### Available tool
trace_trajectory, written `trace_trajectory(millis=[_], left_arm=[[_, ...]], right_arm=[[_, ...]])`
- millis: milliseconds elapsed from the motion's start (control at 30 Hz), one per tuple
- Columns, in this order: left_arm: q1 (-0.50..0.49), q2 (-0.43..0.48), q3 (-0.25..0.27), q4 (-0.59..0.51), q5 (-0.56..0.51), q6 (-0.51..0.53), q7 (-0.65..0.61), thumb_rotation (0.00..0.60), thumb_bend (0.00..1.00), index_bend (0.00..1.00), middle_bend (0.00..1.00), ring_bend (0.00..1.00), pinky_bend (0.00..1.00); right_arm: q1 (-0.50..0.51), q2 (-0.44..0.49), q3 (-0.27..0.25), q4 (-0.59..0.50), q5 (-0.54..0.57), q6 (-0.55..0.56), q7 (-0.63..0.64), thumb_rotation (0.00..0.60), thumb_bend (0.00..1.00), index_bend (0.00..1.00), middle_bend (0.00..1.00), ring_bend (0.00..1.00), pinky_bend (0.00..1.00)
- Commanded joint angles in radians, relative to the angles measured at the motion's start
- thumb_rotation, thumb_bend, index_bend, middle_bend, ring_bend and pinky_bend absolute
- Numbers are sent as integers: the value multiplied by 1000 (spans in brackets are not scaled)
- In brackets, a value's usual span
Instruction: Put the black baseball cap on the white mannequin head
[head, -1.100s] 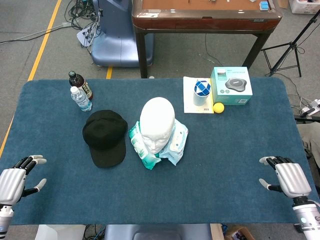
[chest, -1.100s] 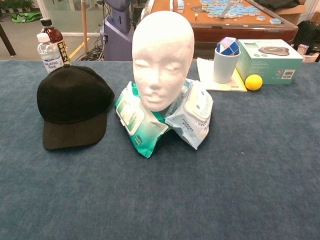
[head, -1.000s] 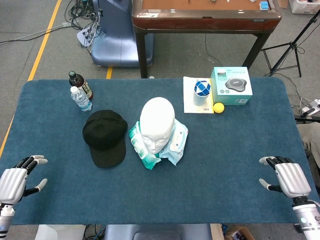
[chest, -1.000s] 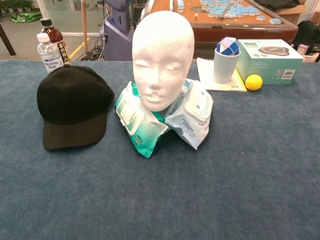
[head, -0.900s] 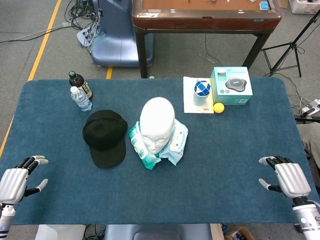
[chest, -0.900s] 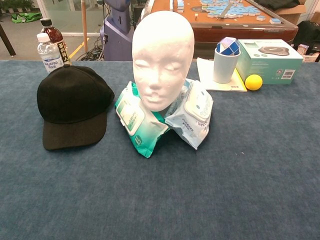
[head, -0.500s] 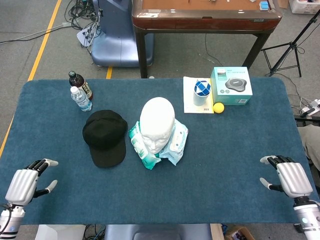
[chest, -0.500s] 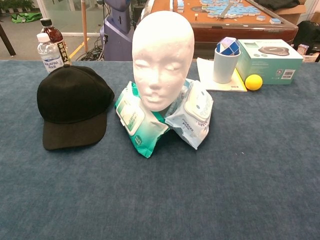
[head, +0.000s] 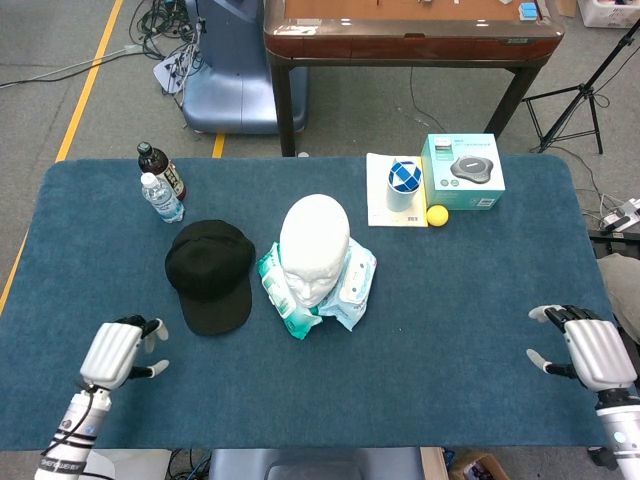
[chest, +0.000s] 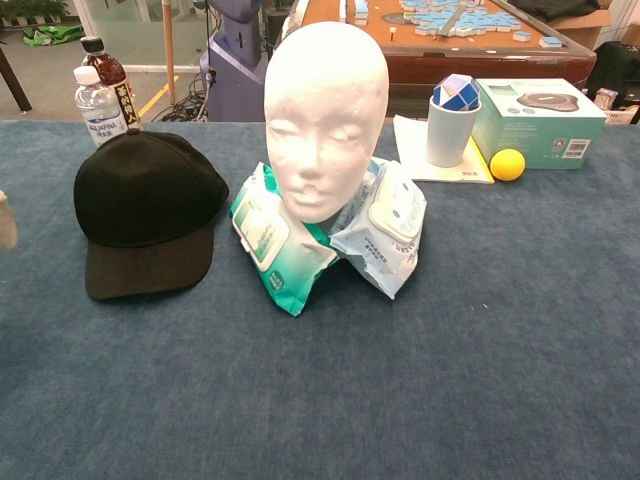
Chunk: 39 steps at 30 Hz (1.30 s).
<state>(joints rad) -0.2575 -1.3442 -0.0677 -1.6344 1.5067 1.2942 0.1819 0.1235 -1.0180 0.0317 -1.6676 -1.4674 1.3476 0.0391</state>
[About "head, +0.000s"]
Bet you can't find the white socket board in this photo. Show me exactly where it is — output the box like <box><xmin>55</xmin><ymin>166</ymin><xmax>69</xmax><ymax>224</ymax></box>
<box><xmin>152</xmin><ymin>49</ymin><xmax>197</xmax><ymax>95</ymax></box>

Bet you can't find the thin black floor cable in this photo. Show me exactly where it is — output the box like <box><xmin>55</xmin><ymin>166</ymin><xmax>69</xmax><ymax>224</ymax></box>
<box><xmin>408</xmin><ymin>66</ymin><xmax>432</xmax><ymax>127</ymax></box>

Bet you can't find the brown mahjong table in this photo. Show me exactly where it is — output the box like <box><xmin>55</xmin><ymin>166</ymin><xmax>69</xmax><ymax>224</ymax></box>
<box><xmin>263</xmin><ymin>0</ymin><xmax>566</xmax><ymax>157</ymax></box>

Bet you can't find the white foam mannequin head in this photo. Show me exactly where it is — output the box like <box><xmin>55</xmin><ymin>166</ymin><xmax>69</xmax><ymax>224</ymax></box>
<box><xmin>278</xmin><ymin>193</ymin><xmax>351</xmax><ymax>309</ymax></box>

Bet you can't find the light blue cup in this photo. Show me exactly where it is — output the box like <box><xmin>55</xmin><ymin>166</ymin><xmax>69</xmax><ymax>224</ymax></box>
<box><xmin>385</xmin><ymin>169</ymin><xmax>419</xmax><ymax>214</ymax></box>

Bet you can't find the long grey floor cable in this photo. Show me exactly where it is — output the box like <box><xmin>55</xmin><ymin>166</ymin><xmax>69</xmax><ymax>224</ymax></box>
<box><xmin>0</xmin><ymin>45</ymin><xmax>146</xmax><ymax>90</ymax></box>

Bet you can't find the blue white snake puzzle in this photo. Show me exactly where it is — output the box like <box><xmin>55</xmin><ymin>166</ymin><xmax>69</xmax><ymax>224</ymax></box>
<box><xmin>388</xmin><ymin>158</ymin><xmax>423</xmax><ymax>192</ymax></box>

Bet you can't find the blue table carpet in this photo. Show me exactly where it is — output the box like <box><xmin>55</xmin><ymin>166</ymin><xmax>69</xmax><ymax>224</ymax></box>
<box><xmin>0</xmin><ymin>155</ymin><xmax>619</xmax><ymax>451</ymax></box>

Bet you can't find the green wet wipes pack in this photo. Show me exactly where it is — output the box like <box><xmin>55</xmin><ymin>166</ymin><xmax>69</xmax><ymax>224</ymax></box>
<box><xmin>257</xmin><ymin>242</ymin><xmax>324</xmax><ymax>341</ymax></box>

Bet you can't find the clear water bottle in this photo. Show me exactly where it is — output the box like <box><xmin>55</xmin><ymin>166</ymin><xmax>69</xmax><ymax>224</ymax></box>
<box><xmin>140</xmin><ymin>172</ymin><xmax>186</xmax><ymax>224</ymax></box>

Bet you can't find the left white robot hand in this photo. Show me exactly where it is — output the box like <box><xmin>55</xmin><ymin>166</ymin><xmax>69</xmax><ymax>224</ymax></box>
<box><xmin>79</xmin><ymin>314</ymin><xmax>171</xmax><ymax>391</ymax></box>

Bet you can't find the black cable bundle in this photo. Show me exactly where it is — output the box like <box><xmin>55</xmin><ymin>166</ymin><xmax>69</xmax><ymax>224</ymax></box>
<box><xmin>130</xmin><ymin>0</ymin><xmax>209</xmax><ymax>96</ymax></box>

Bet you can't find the grey cushion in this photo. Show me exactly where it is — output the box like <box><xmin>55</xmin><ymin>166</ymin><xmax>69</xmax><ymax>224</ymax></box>
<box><xmin>597</xmin><ymin>252</ymin><xmax>640</xmax><ymax>344</ymax></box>

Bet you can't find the black tripod stand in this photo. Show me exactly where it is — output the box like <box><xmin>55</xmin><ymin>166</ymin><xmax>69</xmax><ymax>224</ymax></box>
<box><xmin>522</xmin><ymin>19</ymin><xmax>640</xmax><ymax>155</ymax></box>

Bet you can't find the white book yellow edge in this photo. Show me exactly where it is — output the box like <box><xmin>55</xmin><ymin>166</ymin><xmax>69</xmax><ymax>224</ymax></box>
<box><xmin>366</xmin><ymin>152</ymin><xmax>430</xmax><ymax>229</ymax></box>

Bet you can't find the white power strip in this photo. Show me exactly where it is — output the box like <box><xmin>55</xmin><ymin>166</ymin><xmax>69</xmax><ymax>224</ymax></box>
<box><xmin>599</xmin><ymin>197</ymin><xmax>640</xmax><ymax>234</ymax></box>

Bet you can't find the teal speaker box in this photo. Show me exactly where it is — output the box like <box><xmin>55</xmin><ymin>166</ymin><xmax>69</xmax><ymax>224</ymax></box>
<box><xmin>420</xmin><ymin>132</ymin><xmax>506</xmax><ymax>211</ymax></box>

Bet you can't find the white plastic crate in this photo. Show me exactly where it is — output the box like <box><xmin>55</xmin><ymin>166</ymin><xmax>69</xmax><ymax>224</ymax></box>
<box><xmin>577</xmin><ymin>0</ymin><xmax>640</xmax><ymax>29</ymax></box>

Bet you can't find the dark tea bottle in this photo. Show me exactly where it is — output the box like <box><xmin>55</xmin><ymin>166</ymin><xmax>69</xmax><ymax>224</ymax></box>
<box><xmin>136</xmin><ymin>141</ymin><xmax>187</xmax><ymax>202</ymax></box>

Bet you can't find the black cap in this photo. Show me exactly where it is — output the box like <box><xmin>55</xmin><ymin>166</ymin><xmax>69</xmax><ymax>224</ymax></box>
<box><xmin>164</xmin><ymin>219</ymin><xmax>256</xmax><ymax>337</ymax></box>

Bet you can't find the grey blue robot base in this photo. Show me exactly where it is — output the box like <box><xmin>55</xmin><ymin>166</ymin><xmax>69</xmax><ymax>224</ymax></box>
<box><xmin>207</xmin><ymin>447</ymin><xmax>426</xmax><ymax>480</ymax></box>

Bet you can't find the light blue wet wipes pack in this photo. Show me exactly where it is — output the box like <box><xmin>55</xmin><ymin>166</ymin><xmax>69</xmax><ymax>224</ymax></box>
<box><xmin>317</xmin><ymin>237</ymin><xmax>378</xmax><ymax>332</ymax></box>

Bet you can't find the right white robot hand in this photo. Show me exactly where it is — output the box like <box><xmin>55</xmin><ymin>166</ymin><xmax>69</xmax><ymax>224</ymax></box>
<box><xmin>525</xmin><ymin>304</ymin><xmax>639</xmax><ymax>392</ymax></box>

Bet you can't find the open cardboard box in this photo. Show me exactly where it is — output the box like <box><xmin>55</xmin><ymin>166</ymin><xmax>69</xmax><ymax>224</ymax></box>
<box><xmin>447</xmin><ymin>449</ymin><xmax>511</xmax><ymax>480</ymax></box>

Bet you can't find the blue machine base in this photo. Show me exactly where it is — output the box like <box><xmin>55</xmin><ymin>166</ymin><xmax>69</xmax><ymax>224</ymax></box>
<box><xmin>180</xmin><ymin>0</ymin><xmax>309</xmax><ymax>135</ymax></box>

